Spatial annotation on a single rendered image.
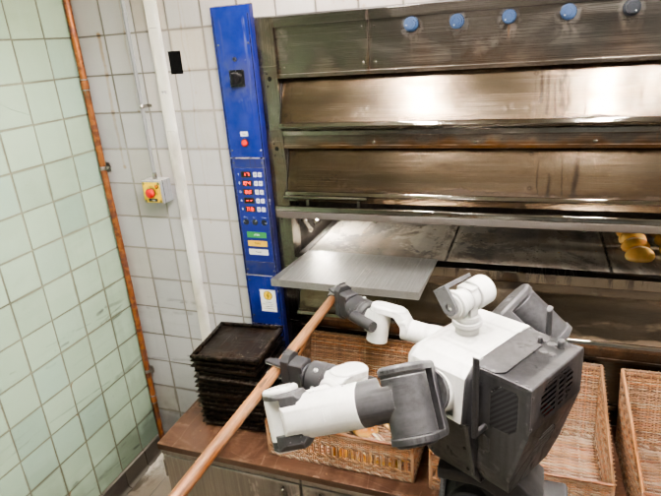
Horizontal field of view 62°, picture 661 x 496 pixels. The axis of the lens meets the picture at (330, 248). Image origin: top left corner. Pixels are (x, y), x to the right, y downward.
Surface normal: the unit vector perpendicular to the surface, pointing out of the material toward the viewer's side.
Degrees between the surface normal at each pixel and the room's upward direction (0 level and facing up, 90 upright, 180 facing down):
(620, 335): 70
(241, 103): 90
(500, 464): 90
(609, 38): 90
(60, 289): 90
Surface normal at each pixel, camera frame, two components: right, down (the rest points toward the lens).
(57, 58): 0.94, 0.06
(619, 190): -0.34, 0.02
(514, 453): -0.75, 0.29
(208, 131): -0.33, 0.36
